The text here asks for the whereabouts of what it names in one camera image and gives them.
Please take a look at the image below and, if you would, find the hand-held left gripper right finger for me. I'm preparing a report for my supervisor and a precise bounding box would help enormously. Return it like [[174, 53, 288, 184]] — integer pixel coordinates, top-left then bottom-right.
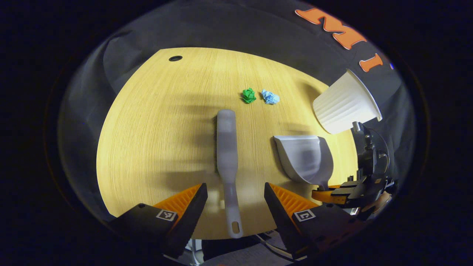
[[264, 182, 366, 260]]

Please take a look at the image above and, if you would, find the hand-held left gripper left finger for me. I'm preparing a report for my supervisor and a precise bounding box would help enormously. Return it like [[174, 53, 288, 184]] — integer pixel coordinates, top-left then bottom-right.
[[109, 183, 208, 259]]

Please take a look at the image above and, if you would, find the grey dustpan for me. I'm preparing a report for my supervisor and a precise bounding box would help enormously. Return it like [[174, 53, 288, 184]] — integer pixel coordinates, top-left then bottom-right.
[[273, 135, 334, 191]]

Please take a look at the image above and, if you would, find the white ribbed garbage bin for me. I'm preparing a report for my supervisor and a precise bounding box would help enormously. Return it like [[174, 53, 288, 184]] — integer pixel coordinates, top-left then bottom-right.
[[313, 69, 382, 134]]

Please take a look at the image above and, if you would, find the small grey broom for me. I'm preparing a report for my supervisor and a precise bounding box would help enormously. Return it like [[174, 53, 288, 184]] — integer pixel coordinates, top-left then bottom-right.
[[215, 109, 244, 239]]

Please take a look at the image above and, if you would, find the blue paper ball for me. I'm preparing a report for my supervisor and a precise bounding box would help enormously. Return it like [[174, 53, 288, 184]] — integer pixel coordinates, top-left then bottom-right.
[[261, 89, 280, 105]]

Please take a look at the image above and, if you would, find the white metal desk leg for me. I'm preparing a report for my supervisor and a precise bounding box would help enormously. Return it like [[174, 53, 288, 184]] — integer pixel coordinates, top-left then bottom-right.
[[187, 239, 204, 265]]

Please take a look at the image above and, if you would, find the white cable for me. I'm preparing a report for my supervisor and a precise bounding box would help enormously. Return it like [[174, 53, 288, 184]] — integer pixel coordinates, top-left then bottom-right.
[[255, 233, 292, 259]]

